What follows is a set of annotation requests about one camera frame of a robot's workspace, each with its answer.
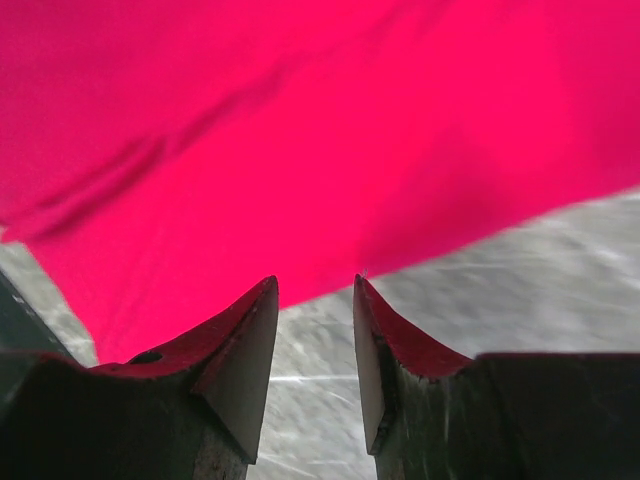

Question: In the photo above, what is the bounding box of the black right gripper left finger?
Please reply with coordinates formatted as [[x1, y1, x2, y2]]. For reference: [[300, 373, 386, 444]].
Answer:
[[1, 276, 278, 479]]

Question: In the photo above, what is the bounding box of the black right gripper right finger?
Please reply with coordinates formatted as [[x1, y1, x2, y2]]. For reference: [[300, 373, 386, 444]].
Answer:
[[353, 277, 639, 479]]

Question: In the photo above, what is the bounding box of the red t-shirt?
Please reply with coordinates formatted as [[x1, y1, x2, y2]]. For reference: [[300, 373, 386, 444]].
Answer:
[[1, 1, 639, 362]]

